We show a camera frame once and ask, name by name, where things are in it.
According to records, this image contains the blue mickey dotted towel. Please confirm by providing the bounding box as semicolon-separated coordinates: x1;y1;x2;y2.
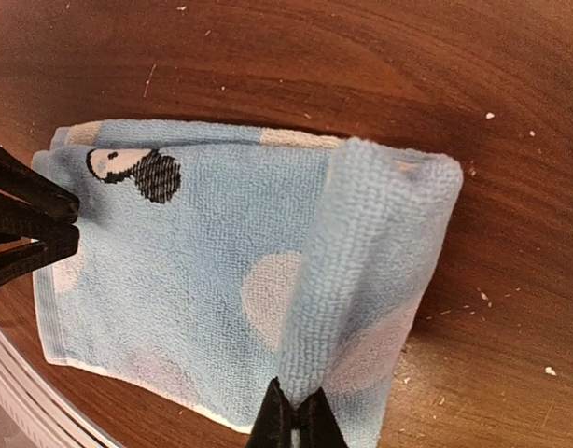
33;119;463;447

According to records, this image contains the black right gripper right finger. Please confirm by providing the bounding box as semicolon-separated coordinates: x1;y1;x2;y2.
297;387;347;448

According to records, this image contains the front aluminium rail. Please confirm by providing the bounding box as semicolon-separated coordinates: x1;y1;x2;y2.
0;329;121;447

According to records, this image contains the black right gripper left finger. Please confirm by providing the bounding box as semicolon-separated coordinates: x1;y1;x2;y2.
246;377;296;448

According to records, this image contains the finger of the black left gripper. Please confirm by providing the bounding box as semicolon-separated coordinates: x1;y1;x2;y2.
0;195;79;287
0;146;80;224

